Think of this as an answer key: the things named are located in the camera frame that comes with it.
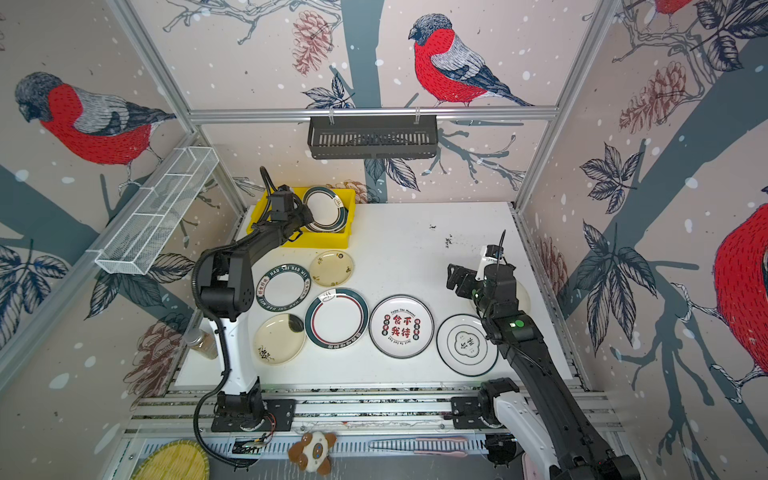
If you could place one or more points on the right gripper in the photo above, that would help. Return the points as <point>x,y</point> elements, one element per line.
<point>471,279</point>

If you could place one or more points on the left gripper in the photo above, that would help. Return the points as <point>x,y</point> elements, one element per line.
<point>306,214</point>

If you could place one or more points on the cream bear plate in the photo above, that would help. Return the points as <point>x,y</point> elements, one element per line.
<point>523,297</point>

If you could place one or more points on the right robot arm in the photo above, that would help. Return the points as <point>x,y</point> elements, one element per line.
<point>539,410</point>

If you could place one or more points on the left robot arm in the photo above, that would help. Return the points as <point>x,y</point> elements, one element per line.
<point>223,289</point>

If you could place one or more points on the white green cloud plate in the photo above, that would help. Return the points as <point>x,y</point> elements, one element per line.
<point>463,347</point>

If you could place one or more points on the small cream patterned plate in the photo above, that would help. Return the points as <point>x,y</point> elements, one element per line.
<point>331,268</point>

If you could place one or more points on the dark green lettered rim plate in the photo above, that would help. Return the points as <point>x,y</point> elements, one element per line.
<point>283,287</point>

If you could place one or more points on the black hanging basket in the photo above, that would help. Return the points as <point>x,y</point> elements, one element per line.
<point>373,137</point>

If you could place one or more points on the red characters white plate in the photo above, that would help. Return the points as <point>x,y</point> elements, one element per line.
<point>401,326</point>

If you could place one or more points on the large green red rimmed plate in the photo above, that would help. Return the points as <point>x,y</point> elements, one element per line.
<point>336,318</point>

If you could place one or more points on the cream plate with dark spot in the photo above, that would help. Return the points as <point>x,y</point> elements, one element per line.
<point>279,339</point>

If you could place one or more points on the spice jar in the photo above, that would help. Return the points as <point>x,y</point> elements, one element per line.
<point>201,341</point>

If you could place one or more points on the pink chopsticks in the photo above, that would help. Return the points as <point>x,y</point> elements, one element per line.
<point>455,447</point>

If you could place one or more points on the panda plush toy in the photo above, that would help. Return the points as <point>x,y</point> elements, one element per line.
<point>312,452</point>

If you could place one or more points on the yellow bamboo mat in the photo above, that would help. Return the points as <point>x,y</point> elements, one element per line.
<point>177,460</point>

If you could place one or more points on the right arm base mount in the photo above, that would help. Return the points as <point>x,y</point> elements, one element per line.
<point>478,412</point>

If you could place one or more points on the white wire mesh basket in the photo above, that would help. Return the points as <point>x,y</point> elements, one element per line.
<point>140,239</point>

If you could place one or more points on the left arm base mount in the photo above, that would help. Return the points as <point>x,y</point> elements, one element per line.
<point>249,412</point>

